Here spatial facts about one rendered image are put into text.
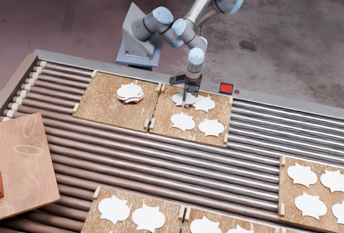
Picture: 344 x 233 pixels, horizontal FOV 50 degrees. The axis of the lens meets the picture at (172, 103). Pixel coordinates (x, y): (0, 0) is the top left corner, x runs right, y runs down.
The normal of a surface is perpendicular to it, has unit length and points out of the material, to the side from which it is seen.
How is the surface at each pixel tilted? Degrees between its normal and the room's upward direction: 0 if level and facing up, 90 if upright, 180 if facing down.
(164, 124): 0
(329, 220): 0
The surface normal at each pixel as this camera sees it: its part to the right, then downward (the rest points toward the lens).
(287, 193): 0.06, -0.65
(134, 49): -0.16, 0.74
